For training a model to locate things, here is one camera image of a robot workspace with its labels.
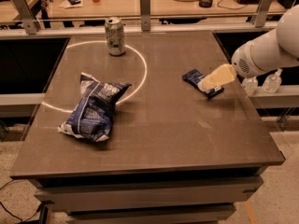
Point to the white gripper with vent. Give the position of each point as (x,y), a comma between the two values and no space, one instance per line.
(242,62)

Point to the dark blue rxbar wrapper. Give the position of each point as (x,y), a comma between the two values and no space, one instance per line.
(194,77)

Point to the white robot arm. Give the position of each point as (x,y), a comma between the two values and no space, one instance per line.
(274,50)

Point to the clear sanitizer bottle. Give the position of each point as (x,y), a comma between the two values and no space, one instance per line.
(272,82)
(250,85)

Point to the black mesh pen cup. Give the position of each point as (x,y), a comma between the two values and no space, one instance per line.
(205,3)

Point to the green white soda can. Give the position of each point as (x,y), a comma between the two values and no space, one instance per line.
(115,36)

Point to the grey table base drawers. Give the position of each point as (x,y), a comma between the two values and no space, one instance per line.
(175,202)

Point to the blue white chip bag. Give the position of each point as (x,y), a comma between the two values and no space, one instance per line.
(93,117)

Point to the right metal bracket post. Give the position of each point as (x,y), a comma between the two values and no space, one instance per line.
(259,18)

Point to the metal bracket post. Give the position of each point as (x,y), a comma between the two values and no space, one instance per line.
(29,21)
(259,18)
(145,15)

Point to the middle metal bracket post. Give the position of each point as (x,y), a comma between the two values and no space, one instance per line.
(145,15)

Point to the left metal bracket post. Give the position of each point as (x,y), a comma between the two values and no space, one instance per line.
(29,21)

